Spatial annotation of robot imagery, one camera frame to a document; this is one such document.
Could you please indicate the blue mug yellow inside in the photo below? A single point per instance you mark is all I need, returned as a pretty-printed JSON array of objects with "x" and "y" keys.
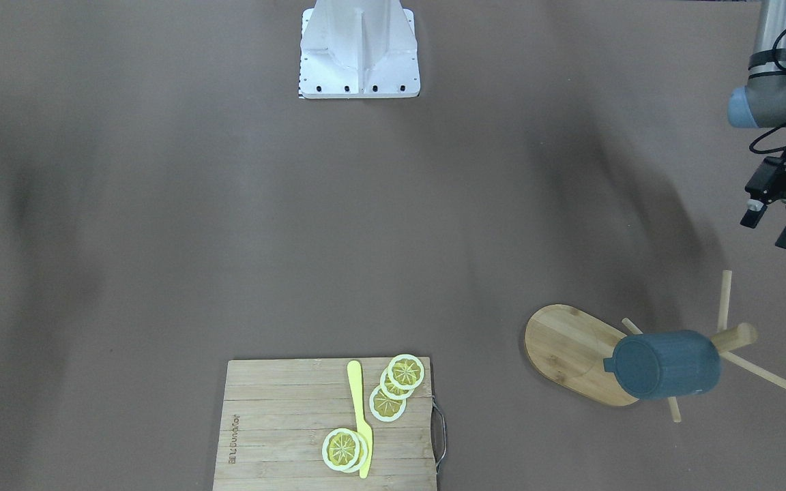
[{"x": 664, "y": 365}]

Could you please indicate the bamboo mug tree rack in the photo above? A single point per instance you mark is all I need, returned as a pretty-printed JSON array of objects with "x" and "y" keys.
[{"x": 568, "y": 345}]

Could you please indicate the wooden cutting board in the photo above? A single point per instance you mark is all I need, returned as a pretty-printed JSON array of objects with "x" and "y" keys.
[{"x": 276, "y": 414}]

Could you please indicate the lemon slice front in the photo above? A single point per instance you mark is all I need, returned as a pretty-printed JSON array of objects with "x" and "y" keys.
[{"x": 407, "y": 371}]

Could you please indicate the lemon slice middle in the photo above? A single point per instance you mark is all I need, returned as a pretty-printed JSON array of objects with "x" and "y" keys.
[{"x": 392, "y": 391}]

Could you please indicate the lemon slice back of stack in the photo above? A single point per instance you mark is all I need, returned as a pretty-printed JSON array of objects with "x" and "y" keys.
[{"x": 385, "y": 408}]

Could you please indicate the lemon slice by knife tip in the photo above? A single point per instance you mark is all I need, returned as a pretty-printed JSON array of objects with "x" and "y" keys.
[{"x": 344, "y": 450}]

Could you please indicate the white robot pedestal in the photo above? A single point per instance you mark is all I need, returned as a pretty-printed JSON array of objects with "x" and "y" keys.
[{"x": 358, "y": 50}]

